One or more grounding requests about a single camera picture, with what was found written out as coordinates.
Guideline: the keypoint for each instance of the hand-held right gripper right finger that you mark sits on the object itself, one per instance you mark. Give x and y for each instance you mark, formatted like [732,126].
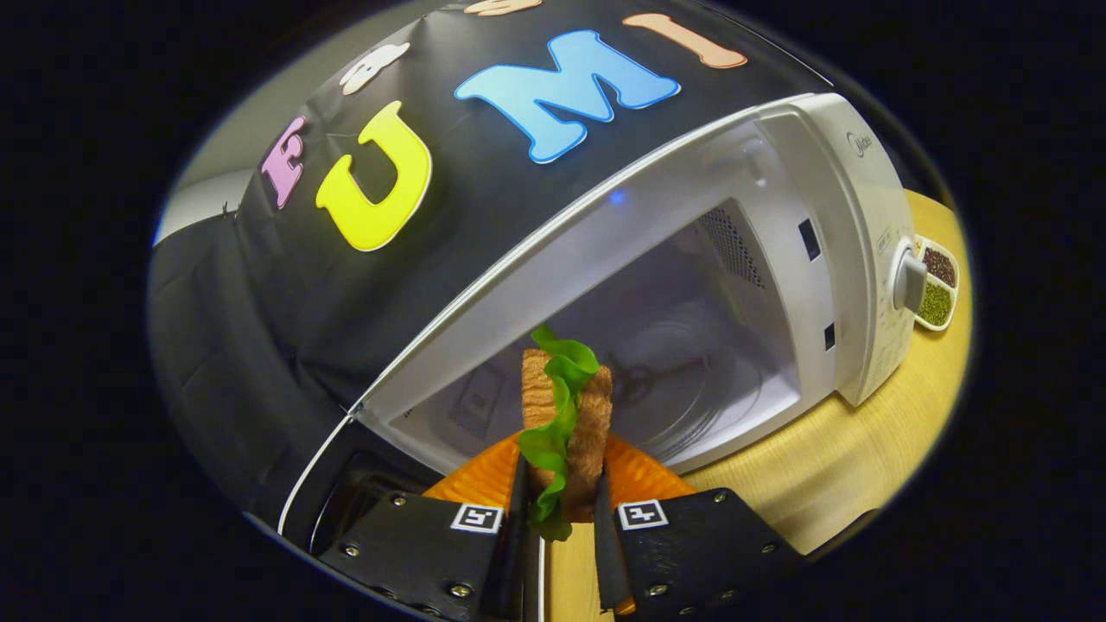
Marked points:
[609,561]

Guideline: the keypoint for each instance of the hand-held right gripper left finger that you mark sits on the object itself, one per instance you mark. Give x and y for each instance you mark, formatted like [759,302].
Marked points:
[508,570]

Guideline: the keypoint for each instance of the sandwich with green lettuce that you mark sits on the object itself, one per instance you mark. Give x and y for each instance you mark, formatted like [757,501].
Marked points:
[592,432]

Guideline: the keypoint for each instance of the white microwave oven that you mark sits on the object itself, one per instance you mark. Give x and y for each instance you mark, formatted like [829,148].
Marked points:
[778,216]

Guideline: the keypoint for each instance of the black backdrop cloth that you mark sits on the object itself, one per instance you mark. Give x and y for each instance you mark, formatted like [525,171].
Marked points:
[259,302]

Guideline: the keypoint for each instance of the white divided dish of beans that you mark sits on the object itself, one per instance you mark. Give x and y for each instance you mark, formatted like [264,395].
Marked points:
[936,302]

